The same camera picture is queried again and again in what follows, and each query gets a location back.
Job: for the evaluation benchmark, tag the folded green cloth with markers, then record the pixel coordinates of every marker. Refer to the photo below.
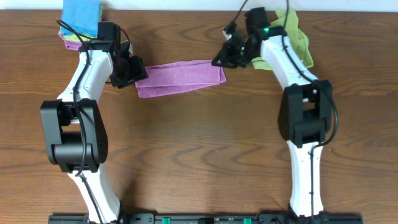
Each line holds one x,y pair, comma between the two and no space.
73,37

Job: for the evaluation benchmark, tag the crumpled green cloth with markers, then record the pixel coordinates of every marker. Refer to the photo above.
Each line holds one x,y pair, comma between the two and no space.
297,38

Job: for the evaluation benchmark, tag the folded blue cloth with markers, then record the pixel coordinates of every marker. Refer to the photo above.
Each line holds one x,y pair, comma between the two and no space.
80,5

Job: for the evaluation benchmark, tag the purple microfiber cloth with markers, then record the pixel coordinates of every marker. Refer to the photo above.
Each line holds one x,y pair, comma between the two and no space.
179,77

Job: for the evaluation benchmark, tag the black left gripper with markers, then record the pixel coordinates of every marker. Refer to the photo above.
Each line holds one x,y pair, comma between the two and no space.
131,73

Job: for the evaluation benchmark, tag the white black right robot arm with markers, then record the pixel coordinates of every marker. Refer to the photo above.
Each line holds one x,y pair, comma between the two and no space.
307,118

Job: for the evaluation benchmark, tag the folded purple cloth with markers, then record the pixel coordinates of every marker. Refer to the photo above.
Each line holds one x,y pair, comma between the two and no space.
70,44

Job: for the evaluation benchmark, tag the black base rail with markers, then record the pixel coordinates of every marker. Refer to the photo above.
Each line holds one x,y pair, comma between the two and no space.
148,218

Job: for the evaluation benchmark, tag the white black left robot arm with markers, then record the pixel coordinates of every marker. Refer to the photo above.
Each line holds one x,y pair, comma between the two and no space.
74,132

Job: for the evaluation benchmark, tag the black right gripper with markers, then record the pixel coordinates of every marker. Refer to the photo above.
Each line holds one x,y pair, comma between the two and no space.
226,60

